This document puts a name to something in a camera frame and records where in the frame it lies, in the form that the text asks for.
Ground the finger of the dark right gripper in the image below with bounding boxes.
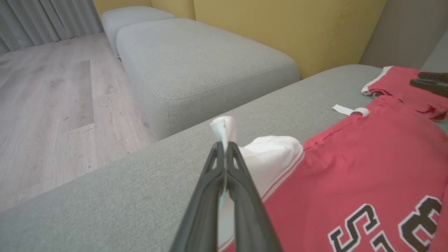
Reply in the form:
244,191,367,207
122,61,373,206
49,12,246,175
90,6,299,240
409,79,448,98
418,71,448,82

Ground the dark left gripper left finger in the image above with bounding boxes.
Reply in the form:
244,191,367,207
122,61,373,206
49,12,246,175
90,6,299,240
169,141,225,252

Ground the yellow upholstered backrest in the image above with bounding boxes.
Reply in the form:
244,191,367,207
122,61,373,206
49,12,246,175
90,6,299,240
92,0,387,80

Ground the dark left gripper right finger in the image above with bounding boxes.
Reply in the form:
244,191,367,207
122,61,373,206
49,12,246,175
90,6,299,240
225,141,282,252

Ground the small grey fabric ottoman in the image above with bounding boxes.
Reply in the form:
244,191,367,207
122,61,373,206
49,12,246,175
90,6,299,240
100,6,177,58

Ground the red basketball jersey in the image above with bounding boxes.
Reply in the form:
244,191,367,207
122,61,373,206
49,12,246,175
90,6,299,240
209,65,448,252

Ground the large grey sofa seat cushion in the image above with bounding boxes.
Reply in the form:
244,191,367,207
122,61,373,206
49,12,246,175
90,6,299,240
0,64,448,252

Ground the grey curtain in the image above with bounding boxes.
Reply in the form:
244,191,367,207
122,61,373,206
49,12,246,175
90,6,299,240
0,0,104,57

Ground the grey upholstered back panel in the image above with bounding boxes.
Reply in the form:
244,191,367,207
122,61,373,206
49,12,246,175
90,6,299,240
359,0,448,72

